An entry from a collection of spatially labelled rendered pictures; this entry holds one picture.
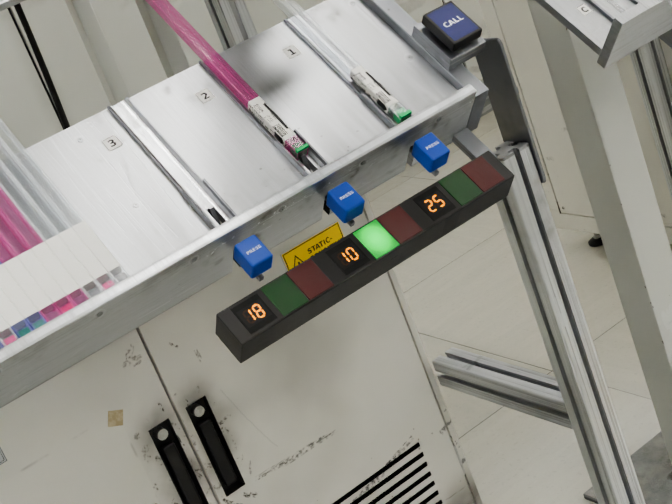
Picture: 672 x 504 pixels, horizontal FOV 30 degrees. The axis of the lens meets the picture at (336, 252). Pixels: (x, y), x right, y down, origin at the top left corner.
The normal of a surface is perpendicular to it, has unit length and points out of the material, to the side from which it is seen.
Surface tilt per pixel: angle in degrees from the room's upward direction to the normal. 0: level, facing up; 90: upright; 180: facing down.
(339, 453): 89
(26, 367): 133
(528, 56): 90
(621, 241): 90
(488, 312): 0
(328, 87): 43
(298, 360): 90
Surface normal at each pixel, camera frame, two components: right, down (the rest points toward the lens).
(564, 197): -0.77, 0.47
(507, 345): -0.35, -0.88
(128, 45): 0.53, 0.11
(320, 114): 0.11, -0.57
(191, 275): 0.62, 0.68
